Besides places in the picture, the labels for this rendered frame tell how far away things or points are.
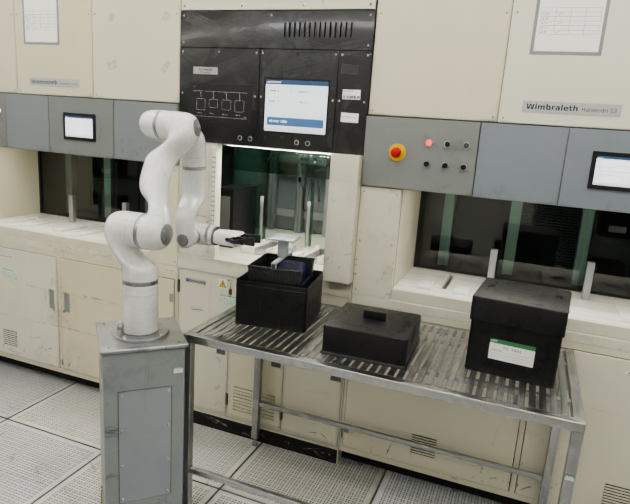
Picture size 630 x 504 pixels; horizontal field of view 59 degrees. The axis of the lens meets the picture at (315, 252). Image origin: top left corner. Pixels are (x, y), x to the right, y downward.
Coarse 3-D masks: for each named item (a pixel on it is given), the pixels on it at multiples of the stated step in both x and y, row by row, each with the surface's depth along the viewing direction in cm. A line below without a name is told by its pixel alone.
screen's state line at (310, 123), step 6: (270, 120) 238; (276, 120) 237; (282, 120) 236; (288, 120) 235; (294, 120) 234; (300, 120) 233; (306, 120) 232; (312, 120) 231; (318, 120) 230; (294, 126) 235; (300, 126) 234; (306, 126) 233; (312, 126) 232; (318, 126) 231
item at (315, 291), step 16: (320, 272) 228; (240, 288) 208; (256, 288) 206; (272, 288) 205; (288, 288) 204; (304, 288) 202; (320, 288) 225; (240, 304) 209; (256, 304) 208; (272, 304) 206; (288, 304) 205; (304, 304) 203; (320, 304) 229; (240, 320) 211; (256, 320) 209; (272, 320) 208; (288, 320) 206; (304, 320) 205
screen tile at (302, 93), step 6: (300, 90) 231; (306, 90) 230; (312, 90) 229; (318, 90) 228; (324, 90) 227; (300, 96) 231; (306, 96) 230; (312, 96) 229; (318, 96) 228; (324, 96) 227; (318, 102) 229; (324, 102) 228; (300, 108) 232; (306, 108) 231; (312, 108) 230; (318, 108) 229; (300, 114) 233; (306, 114) 232; (312, 114) 231; (318, 114) 230
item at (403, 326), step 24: (336, 312) 201; (360, 312) 202; (384, 312) 204; (336, 336) 186; (360, 336) 184; (384, 336) 181; (408, 336) 182; (360, 360) 185; (384, 360) 182; (408, 360) 186
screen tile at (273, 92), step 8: (272, 88) 235; (280, 88) 234; (288, 88) 232; (272, 96) 236; (280, 96) 234; (288, 96) 233; (272, 104) 236; (280, 104) 235; (288, 104) 234; (272, 112) 237; (280, 112) 236; (288, 112) 234
